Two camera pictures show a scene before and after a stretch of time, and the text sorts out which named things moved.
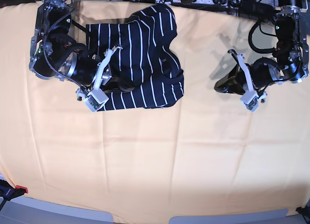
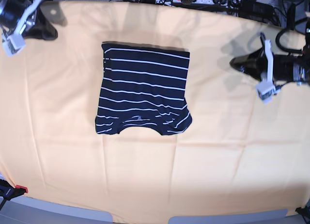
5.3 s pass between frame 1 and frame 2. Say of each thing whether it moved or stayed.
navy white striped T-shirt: moved
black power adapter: stayed
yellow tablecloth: stayed
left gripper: moved
